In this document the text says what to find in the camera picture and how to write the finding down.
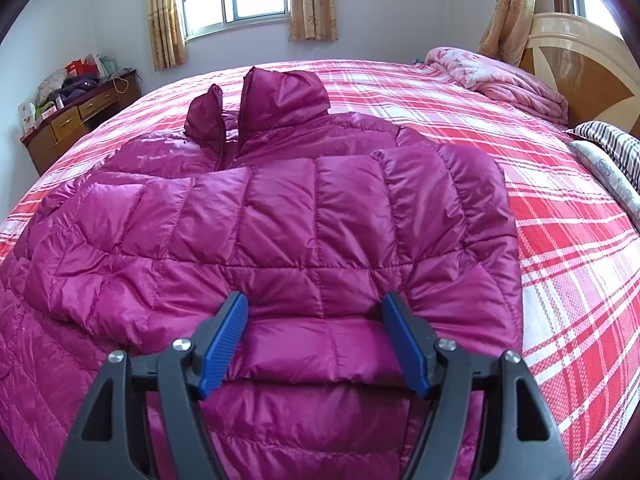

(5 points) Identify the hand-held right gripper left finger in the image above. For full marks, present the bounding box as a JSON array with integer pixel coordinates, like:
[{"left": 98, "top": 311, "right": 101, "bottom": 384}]
[{"left": 55, "top": 291, "right": 249, "bottom": 480}]

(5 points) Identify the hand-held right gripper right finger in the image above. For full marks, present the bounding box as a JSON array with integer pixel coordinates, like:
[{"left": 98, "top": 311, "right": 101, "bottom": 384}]
[{"left": 381, "top": 291, "right": 575, "bottom": 480}]

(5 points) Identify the magenta puffer jacket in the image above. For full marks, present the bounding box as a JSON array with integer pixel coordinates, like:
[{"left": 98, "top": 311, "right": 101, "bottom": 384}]
[{"left": 0, "top": 66, "right": 524, "bottom": 480}]

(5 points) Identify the pile of clothes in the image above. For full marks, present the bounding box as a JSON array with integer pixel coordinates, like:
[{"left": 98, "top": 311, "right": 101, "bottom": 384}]
[{"left": 37, "top": 67, "right": 100, "bottom": 107}]

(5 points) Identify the bed with red plaid sheet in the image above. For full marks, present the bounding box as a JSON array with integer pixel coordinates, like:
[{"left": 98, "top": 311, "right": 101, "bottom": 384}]
[{"left": 0, "top": 57, "right": 640, "bottom": 480}]

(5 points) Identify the grey floral pillow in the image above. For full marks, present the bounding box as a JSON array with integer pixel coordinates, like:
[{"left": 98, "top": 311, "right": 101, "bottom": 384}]
[{"left": 570, "top": 140, "right": 640, "bottom": 221}]

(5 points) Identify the wooden desk with drawers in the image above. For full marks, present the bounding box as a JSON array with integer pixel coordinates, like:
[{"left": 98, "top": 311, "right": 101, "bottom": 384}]
[{"left": 20, "top": 69, "right": 143, "bottom": 177}]

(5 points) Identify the pink floral quilt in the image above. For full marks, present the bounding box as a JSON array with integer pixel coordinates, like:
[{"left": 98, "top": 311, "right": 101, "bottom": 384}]
[{"left": 424, "top": 46, "right": 570, "bottom": 125}]

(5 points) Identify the striped pillow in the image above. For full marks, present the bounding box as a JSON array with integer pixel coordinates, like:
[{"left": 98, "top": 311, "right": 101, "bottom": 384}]
[{"left": 572, "top": 121, "right": 640, "bottom": 188}]

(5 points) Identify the white carton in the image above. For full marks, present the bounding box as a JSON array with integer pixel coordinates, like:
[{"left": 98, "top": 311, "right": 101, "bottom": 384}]
[{"left": 17, "top": 101, "right": 40, "bottom": 134}]

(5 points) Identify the red gift box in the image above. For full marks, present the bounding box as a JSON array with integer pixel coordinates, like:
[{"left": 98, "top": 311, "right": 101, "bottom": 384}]
[{"left": 65, "top": 57, "right": 99, "bottom": 79}]

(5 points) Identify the wooden bed headboard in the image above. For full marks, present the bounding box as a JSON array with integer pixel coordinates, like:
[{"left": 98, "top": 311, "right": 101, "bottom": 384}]
[{"left": 519, "top": 11, "right": 640, "bottom": 141}]

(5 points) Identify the yellow patterned curtain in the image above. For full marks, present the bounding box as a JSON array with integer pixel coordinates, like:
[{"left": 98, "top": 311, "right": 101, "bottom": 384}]
[
  {"left": 289, "top": 0, "right": 339, "bottom": 42},
  {"left": 477, "top": 0, "right": 540, "bottom": 61},
  {"left": 146, "top": 0, "right": 187, "bottom": 72}
]

